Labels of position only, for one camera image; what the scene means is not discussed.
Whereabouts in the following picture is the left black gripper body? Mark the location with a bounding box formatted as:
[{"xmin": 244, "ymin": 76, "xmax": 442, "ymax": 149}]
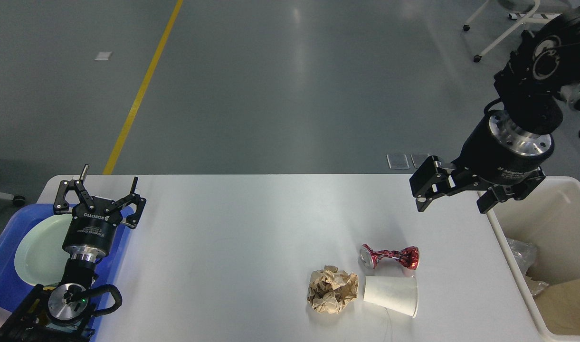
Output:
[{"xmin": 62, "ymin": 205, "xmax": 123, "ymax": 262}]

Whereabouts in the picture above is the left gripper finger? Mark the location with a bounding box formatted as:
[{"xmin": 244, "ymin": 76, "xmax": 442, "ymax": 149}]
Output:
[
  {"xmin": 104, "ymin": 177, "xmax": 146, "ymax": 229},
  {"xmin": 52, "ymin": 164, "xmax": 95, "ymax": 215}
]

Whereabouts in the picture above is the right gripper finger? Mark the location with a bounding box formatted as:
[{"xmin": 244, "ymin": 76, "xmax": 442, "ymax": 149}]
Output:
[
  {"xmin": 476, "ymin": 183, "xmax": 532, "ymax": 214},
  {"xmin": 409, "ymin": 155, "xmax": 480, "ymax": 212}
]

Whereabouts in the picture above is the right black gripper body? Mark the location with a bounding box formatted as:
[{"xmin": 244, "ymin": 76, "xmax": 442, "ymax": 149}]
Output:
[{"xmin": 454, "ymin": 110, "xmax": 555, "ymax": 195}]

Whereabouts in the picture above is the mint green plate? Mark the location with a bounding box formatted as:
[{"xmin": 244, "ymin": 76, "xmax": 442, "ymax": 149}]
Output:
[{"xmin": 14, "ymin": 214, "xmax": 71, "ymax": 285}]

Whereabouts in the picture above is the square aluminium foil tray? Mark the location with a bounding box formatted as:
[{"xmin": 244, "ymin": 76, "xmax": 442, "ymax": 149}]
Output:
[{"xmin": 505, "ymin": 238, "xmax": 539, "ymax": 275}]

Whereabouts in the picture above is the aluminium foil sheet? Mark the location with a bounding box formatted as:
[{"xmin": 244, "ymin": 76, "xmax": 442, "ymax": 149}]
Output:
[{"xmin": 524, "ymin": 276, "xmax": 550, "ymax": 297}]

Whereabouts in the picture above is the white paper cup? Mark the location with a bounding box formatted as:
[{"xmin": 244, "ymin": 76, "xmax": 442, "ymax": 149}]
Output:
[{"xmin": 363, "ymin": 276, "xmax": 418, "ymax": 318}]

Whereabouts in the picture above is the brown paper bag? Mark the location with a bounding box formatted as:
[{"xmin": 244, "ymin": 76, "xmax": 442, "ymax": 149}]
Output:
[{"xmin": 534, "ymin": 279, "xmax": 580, "ymax": 335}]

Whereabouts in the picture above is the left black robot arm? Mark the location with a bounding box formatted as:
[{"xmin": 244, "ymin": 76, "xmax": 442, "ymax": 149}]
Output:
[{"xmin": 0, "ymin": 165, "xmax": 147, "ymax": 342}]

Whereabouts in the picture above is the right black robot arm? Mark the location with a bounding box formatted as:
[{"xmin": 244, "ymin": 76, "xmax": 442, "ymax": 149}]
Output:
[{"xmin": 409, "ymin": 7, "xmax": 580, "ymax": 213}]

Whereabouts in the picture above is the right floor plate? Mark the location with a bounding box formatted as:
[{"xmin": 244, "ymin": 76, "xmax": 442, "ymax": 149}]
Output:
[{"xmin": 410, "ymin": 153, "xmax": 430, "ymax": 169}]

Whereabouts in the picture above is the floor plate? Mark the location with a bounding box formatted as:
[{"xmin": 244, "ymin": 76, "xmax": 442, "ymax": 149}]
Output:
[
  {"xmin": 387, "ymin": 153, "xmax": 411, "ymax": 170},
  {"xmin": 410, "ymin": 153, "xmax": 430, "ymax": 169}
]

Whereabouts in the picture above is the left floor plate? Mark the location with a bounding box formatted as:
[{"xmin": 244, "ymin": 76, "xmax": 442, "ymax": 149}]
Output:
[{"xmin": 387, "ymin": 153, "xmax": 411, "ymax": 170}]

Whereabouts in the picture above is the white furniture leg with caster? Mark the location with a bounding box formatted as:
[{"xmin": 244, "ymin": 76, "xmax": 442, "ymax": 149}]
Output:
[{"xmin": 0, "ymin": 192, "xmax": 26, "ymax": 207}]

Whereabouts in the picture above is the beige plastic bin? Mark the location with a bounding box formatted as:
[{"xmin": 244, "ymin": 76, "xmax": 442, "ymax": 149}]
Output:
[{"xmin": 487, "ymin": 177, "xmax": 580, "ymax": 342}]

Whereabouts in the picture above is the crushed red can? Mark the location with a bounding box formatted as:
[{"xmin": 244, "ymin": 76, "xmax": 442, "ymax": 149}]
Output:
[{"xmin": 359, "ymin": 243, "xmax": 420, "ymax": 270}]

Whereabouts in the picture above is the white rolling chair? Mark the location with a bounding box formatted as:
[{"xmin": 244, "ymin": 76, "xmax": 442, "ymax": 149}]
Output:
[{"xmin": 461, "ymin": 0, "xmax": 543, "ymax": 64}]

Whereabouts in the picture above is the crumpled brown paper ball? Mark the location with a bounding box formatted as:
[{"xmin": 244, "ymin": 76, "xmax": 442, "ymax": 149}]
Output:
[{"xmin": 306, "ymin": 266, "xmax": 359, "ymax": 314}]

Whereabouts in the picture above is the white floor label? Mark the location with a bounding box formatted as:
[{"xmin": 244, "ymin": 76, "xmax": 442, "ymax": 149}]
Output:
[{"xmin": 94, "ymin": 51, "xmax": 113, "ymax": 61}]

